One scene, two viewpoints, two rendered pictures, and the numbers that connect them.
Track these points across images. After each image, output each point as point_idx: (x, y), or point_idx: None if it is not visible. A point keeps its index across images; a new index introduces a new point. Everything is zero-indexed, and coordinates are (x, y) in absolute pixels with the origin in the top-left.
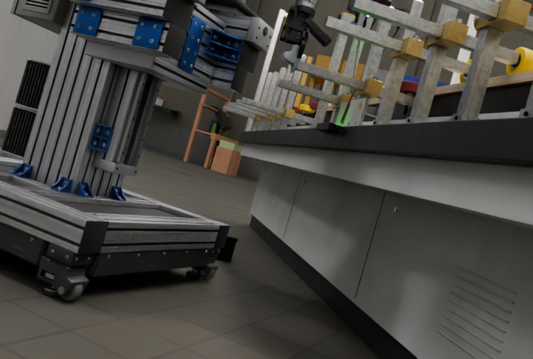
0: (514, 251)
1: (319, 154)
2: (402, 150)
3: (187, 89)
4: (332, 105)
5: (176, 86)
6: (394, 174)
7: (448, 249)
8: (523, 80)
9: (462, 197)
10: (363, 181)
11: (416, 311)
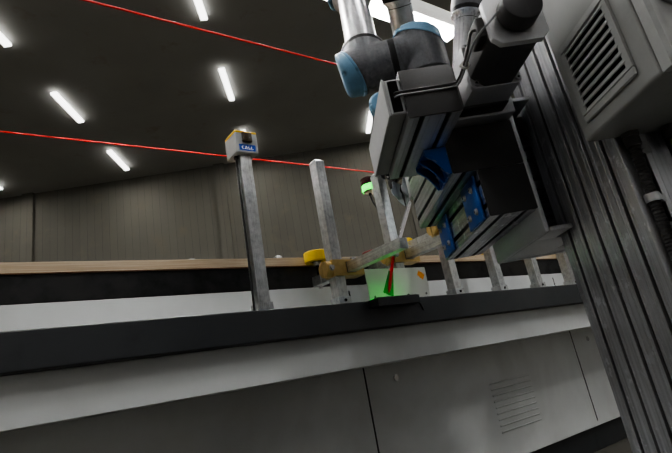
0: (515, 355)
1: (320, 345)
2: (523, 308)
3: (527, 255)
4: (336, 271)
5: (532, 249)
6: (502, 328)
7: (476, 377)
8: (471, 260)
9: (561, 326)
10: (465, 345)
11: (477, 438)
